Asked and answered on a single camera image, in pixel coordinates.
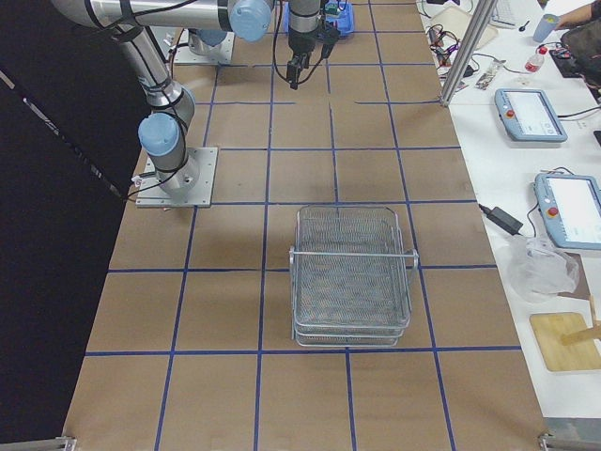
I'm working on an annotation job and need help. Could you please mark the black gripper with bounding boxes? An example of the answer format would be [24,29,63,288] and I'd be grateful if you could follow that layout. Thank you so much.
[286,26,339,90]

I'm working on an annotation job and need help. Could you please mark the blue plastic tray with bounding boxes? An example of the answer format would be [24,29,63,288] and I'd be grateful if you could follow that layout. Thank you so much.
[285,0,357,39]

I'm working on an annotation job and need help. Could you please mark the beige plastic tray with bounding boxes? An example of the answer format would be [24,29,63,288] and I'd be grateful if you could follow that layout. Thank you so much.
[431,7,499,50]

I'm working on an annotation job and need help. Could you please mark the upper teach pendant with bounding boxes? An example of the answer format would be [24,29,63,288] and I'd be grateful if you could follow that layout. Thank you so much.
[494,88,567,143]

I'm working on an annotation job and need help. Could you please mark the teach pendant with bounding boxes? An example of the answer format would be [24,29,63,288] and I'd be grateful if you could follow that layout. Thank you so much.
[494,88,567,143]
[533,173,600,251]

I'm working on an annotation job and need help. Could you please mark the plastic water bottle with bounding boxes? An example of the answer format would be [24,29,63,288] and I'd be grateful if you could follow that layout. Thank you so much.
[524,46,548,74]

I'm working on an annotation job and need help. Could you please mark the black power adapter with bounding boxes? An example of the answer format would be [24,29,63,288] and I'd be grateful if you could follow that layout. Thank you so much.
[478,204,523,236]

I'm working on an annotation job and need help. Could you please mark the blue plastic cup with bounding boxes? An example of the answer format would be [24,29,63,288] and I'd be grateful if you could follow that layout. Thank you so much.
[532,14,560,43]

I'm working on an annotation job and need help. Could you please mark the lower teach pendant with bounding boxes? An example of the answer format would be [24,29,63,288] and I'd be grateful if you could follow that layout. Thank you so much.
[533,173,600,251]

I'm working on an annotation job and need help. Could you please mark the clear plastic bag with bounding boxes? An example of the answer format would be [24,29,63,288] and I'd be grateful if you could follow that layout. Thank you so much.
[507,236,580,303]

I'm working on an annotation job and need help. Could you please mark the wooden cutting board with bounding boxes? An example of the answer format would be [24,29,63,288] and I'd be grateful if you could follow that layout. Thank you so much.
[530,312,600,372]

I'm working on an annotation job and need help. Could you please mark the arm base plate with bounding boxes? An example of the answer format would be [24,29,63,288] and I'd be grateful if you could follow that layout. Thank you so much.
[134,148,218,208]
[175,29,235,66]

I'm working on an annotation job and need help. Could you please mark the aluminium frame post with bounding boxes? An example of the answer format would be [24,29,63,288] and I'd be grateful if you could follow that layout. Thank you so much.
[439,0,497,107]

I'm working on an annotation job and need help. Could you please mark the silver wire mesh shelf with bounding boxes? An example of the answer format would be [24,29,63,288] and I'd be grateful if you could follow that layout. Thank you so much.
[289,206,419,347]

